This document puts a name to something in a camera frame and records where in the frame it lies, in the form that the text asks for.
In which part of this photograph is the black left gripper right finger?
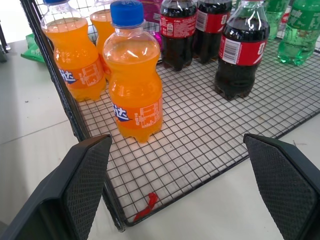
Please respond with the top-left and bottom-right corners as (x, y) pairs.
(243, 133), (320, 240)

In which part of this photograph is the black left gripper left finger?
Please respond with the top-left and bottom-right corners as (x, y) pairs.
(0, 134), (113, 240)

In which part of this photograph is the orange soda bottle blue cap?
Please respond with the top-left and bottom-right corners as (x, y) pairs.
(102, 0), (164, 144)
(40, 0), (107, 103)
(89, 0), (116, 82)

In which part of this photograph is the red twist tie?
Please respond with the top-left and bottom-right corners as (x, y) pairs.
(133, 192), (159, 223)

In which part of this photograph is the cola bottle red label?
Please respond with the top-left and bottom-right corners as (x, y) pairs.
(214, 0), (271, 101)
(159, 0), (198, 72)
(193, 0), (233, 64)

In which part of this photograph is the green snack bag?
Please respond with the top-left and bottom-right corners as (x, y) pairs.
(20, 33), (47, 67)

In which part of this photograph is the green soda bottle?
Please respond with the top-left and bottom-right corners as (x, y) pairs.
(277, 0), (320, 67)
(264, 0), (291, 42)

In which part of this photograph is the purple bottle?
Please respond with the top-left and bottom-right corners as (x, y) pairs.
(138, 0), (164, 52)

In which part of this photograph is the black wire mesh rack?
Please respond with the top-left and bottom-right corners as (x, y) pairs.
(19, 0), (320, 232)

